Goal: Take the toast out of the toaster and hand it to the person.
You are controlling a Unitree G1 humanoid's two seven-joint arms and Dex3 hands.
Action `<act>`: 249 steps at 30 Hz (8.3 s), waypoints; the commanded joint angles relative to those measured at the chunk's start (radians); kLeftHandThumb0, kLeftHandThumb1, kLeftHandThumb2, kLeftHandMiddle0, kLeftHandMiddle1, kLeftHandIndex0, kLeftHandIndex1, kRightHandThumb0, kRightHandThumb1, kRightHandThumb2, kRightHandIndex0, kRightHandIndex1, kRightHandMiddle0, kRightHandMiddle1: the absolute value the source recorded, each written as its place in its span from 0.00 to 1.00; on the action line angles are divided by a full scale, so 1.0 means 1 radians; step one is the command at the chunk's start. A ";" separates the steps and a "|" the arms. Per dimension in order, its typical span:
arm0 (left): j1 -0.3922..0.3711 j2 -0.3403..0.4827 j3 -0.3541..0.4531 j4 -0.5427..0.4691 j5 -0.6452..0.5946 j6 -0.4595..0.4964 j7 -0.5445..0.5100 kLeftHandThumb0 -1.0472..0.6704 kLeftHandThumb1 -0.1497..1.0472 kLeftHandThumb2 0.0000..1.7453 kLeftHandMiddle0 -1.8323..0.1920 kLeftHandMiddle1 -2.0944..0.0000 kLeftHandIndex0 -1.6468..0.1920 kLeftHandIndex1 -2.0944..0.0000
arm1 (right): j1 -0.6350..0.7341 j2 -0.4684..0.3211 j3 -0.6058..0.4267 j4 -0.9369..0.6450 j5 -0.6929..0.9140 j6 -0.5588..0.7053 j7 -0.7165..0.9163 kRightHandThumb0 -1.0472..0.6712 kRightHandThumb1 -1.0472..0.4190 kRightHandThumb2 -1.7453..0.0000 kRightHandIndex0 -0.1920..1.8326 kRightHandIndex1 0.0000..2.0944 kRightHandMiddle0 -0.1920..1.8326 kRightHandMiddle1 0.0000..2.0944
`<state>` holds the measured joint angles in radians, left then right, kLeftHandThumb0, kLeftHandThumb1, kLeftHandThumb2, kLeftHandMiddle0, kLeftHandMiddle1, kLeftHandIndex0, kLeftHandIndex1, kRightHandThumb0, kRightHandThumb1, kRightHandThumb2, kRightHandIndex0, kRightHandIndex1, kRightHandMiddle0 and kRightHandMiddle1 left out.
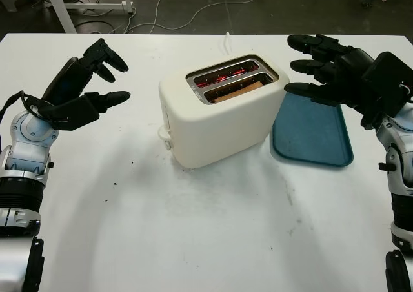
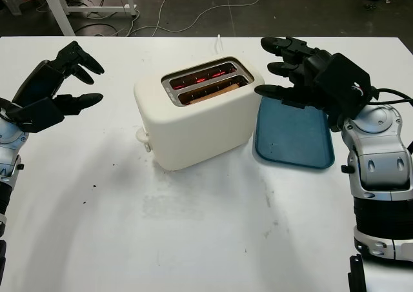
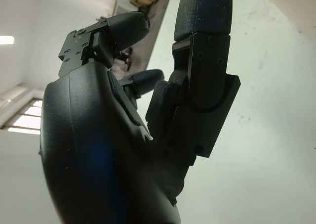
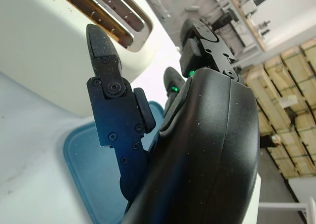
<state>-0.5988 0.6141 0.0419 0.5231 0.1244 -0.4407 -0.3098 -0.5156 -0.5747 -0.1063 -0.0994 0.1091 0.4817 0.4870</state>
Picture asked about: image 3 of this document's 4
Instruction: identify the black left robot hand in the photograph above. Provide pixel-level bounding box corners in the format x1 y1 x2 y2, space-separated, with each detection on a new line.
39 0 241 224

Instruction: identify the bright window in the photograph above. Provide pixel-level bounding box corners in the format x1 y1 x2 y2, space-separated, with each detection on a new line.
0 99 44 135

